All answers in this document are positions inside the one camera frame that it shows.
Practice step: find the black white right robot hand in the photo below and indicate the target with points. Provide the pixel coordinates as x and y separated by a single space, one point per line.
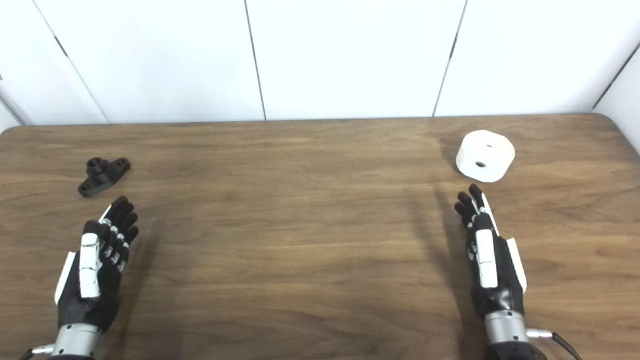
487 265

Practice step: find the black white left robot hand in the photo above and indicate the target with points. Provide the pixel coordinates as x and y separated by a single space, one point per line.
90 280

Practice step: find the black flanged holder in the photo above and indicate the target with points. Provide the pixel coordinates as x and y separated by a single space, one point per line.
102 177

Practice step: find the round white plastic piece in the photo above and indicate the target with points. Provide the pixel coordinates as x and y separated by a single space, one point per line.
492 150

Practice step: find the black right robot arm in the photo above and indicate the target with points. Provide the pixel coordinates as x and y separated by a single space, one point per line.
506 330

